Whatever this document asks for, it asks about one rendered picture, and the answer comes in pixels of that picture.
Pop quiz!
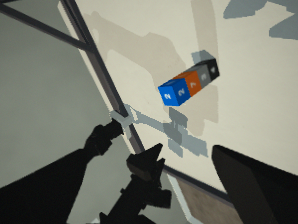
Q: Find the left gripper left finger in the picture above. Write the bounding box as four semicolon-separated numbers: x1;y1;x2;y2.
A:
0;149;88;224

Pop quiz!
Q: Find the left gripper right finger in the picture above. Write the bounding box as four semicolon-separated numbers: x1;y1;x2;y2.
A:
211;145;298;224

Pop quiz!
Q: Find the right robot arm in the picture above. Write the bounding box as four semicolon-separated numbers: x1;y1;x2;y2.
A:
83;118;171;224

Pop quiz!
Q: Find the blue block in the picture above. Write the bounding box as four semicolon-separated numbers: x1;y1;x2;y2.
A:
158;78;191;106

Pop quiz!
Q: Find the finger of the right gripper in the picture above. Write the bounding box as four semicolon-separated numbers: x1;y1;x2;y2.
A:
135;143;163;172
152;158;165;188

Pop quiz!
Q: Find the orange block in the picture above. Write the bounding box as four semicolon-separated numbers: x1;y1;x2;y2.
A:
171;71;202;97

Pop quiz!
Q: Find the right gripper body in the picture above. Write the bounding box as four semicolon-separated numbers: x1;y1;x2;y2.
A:
119;153;161;212

